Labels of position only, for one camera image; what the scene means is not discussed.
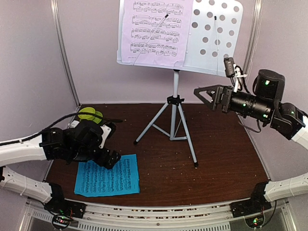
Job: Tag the white music stand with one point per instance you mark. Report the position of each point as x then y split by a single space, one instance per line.
215 26

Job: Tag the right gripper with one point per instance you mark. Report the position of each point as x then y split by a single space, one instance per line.
219 90

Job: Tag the purple sheet music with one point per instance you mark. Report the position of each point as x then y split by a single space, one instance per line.
154 33

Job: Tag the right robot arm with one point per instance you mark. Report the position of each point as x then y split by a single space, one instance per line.
290 122

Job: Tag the blue sheet music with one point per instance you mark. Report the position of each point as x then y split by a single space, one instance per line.
95 181

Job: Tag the aluminium corner post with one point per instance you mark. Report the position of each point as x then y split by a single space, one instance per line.
254 34
64 57

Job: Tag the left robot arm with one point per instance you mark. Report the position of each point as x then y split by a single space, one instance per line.
81 143

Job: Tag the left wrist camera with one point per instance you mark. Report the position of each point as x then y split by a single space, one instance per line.
108 130

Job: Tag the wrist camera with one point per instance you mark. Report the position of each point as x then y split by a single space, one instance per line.
108 130
235 74

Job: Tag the left aluminium corner post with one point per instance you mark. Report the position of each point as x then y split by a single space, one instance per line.
64 57

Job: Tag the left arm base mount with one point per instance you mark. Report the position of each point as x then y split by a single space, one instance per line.
63 211

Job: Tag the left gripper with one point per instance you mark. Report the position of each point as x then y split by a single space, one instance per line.
111 160

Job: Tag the green saucer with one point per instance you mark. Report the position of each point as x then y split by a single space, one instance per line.
98 119

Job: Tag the white metronome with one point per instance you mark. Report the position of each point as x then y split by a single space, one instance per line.
73 124

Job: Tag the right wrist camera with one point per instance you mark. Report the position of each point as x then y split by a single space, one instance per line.
235 74

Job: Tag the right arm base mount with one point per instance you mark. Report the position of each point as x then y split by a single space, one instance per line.
255 204

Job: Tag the right aluminium corner post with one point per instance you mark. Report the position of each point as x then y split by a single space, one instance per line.
254 34

